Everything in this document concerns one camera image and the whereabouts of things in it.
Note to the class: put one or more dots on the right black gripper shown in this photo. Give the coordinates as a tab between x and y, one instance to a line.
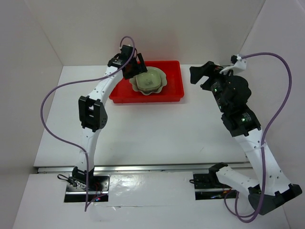
208	69

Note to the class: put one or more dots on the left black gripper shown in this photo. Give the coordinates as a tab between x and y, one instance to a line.
129	75

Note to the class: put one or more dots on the green square plate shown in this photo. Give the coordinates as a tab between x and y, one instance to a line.
148	82

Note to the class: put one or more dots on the large green scalloped bowl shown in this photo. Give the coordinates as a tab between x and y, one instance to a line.
162	74

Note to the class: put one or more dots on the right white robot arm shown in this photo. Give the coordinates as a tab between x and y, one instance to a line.
271	188

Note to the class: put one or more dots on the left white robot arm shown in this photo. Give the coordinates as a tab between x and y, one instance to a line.
92	114

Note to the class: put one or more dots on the red plastic bin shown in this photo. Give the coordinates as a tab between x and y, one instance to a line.
123	93

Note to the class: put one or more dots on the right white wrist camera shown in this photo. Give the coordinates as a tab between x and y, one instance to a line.
238	64

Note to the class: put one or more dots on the aluminium rail front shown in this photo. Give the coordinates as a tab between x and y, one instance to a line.
132	168

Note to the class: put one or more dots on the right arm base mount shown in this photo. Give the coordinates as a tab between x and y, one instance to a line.
207	188

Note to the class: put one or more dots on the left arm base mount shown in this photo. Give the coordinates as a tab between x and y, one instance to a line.
82	186

